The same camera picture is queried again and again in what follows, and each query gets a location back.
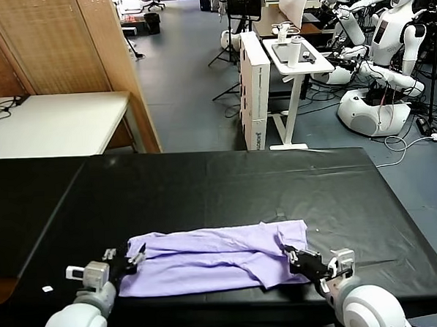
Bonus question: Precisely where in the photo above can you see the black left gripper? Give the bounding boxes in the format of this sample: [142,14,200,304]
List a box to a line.
[105,242,149,284]

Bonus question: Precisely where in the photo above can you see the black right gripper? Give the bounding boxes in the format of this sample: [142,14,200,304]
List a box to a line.
[280,241,334,285]

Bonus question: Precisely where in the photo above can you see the lavender printed t-shirt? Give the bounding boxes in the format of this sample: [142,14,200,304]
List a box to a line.
[115,219,311,298]

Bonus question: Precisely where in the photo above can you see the large black table cover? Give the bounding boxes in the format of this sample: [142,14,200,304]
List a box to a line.
[0,138,437,327]

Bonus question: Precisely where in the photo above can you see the white side table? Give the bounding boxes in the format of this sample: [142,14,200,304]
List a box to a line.
[0,89,146,162]

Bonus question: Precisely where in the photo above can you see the tall white cardboard box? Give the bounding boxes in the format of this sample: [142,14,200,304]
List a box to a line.
[234,31,277,152]

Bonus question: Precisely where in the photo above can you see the white standing desk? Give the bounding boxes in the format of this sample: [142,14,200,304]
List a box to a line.
[262,35,340,151]

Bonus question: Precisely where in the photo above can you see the grey tablet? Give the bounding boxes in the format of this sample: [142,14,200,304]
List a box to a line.
[272,42,294,64]

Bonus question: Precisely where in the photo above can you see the white thermos bottle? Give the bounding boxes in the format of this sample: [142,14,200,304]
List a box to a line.
[287,34,305,69]

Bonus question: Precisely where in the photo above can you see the black tripod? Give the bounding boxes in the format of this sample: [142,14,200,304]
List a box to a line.
[206,13,260,103]

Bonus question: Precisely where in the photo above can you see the wooden folding screen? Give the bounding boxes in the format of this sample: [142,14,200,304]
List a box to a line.
[0,0,163,162]

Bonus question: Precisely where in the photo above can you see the brown wooden desk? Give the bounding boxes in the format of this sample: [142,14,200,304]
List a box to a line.
[251,5,336,42]

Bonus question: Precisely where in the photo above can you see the white humanoid robot raised arms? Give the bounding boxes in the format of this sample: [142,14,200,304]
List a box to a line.
[307,0,397,86]

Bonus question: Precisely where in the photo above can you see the black trash bin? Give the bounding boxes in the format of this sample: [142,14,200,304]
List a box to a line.
[143,12,161,36]

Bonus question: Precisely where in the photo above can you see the white humanoid robot black shoulders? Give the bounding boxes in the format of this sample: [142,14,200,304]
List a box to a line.
[331,0,435,140]

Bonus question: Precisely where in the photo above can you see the black light stand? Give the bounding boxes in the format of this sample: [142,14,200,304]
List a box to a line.
[411,12,437,125]

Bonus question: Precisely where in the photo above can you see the large white curved sheet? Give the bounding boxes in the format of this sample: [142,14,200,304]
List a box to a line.
[278,0,324,30]

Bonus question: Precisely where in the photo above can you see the black monitor panel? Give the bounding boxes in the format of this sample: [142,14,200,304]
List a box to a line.
[228,0,263,23]

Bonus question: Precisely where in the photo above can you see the black office chair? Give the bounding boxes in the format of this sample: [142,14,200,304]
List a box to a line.
[138,0,166,13]

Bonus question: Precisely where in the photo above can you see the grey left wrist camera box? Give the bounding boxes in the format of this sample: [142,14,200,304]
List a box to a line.
[64,248,118,290]

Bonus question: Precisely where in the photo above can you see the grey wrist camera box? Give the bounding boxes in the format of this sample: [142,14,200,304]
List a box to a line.
[327,247,357,280]
[64,248,118,290]

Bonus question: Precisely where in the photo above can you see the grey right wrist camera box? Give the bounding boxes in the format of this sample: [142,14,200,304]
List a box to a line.
[327,247,357,280]

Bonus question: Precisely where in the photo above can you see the white floor cable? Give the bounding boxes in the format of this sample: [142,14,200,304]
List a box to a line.
[374,132,436,169]

